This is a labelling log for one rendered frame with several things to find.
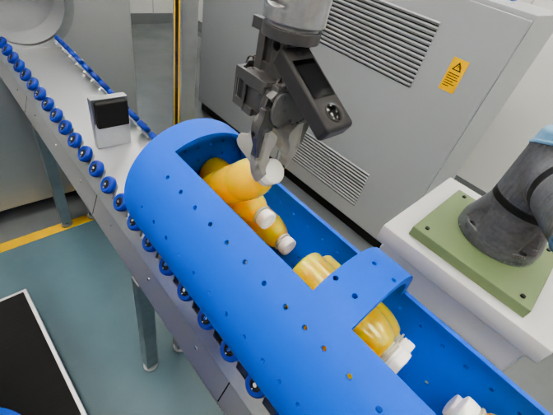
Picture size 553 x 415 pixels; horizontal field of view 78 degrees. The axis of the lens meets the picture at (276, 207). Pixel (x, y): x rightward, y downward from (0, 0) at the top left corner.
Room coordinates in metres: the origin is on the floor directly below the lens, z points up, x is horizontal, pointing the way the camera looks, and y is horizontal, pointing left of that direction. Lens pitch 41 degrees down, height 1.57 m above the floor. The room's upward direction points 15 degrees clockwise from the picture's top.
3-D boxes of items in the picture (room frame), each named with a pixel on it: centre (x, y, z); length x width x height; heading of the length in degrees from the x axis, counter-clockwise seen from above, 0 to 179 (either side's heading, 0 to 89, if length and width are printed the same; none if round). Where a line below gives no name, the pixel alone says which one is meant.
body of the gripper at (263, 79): (0.45, 0.04, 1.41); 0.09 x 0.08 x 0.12; 52
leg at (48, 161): (1.21, 1.12, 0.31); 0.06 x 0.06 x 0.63; 52
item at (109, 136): (0.83, 0.53, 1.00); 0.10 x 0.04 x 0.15; 142
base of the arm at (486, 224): (0.55, -0.43, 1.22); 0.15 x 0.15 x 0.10
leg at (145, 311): (0.60, 0.35, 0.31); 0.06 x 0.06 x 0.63; 52
